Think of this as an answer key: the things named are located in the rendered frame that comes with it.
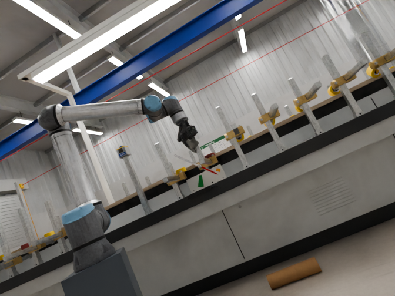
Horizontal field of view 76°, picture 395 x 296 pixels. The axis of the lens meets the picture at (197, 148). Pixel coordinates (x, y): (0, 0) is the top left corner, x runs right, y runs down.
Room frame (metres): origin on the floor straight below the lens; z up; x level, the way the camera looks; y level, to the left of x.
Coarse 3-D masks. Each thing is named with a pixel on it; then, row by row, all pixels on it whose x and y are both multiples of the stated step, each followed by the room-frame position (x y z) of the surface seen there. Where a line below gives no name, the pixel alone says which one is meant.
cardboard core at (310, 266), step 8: (296, 264) 1.59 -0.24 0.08; (304, 264) 1.56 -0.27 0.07; (312, 264) 1.55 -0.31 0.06; (280, 272) 1.59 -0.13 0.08; (288, 272) 1.58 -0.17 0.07; (296, 272) 1.56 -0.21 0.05; (304, 272) 1.55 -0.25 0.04; (312, 272) 1.55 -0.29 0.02; (272, 280) 1.59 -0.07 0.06; (280, 280) 1.58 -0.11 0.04; (288, 280) 1.57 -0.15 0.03; (296, 280) 1.58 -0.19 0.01; (272, 288) 1.59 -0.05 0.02
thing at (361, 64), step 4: (360, 60) 1.31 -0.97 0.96; (364, 60) 1.30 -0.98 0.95; (356, 64) 1.35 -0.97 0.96; (360, 64) 1.32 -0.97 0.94; (364, 64) 1.31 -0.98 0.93; (352, 68) 1.41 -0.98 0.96; (356, 68) 1.38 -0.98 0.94; (360, 68) 1.36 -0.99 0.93; (348, 72) 1.47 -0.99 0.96; (352, 72) 1.44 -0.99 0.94; (356, 72) 1.43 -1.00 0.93; (344, 76) 1.54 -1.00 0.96; (348, 76) 1.50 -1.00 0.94; (352, 76) 1.51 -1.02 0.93; (336, 88) 1.72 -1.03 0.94
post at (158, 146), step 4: (156, 144) 1.76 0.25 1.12; (160, 144) 1.79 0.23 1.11; (156, 148) 1.76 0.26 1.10; (160, 148) 1.76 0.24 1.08; (160, 152) 1.76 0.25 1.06; (164, 152) 1.79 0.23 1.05; (160, 156) 1.76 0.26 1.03; (164, 156) 1.76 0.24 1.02; (164, 160) 1.76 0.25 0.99; (164, 164) 1.76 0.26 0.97; (168, 164) 1.76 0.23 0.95; (168, 168) 1.76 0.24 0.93; (168, 172) 1.76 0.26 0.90; (172, 172) 1.78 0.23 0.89; (172, 184) 1.76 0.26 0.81; (176, 184) 1.76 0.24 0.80; (176, 188) 1.76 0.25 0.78; (176, 192) 1.76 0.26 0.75; (180, 192) 1.77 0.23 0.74
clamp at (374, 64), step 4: (380, 56) 1.51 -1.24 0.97; (376, 60) 1.52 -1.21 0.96; (380, 60) 1.51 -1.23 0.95; (384, 60) 1.51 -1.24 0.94; (388, 60) 1.51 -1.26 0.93; (392, 60) 1.54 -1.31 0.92; (372, 64) 1.53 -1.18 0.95; (376, 64) 1.52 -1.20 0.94; (380, 64) 1.52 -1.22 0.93; (372, 68) 1.55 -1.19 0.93; (376, 68) 1.55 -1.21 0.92
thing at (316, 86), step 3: (315, 84) 1.35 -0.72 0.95; (318, 84) 1.34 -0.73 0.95; (321, 84) 1.34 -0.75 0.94; (312, 87) 1.40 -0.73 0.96; (315, 87) 1.36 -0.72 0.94; (318, 87) 1.35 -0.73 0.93; (309, 90) 1.47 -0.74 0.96; (312, 90) 1.43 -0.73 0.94; (315, 90) 1.40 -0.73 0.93; (309, 93) 1.50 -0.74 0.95; (312, 93) 1.46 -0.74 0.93; (306, 96) 1.57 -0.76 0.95; (309, 96) 1.52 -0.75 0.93; (312, 96) 1.56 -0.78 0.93
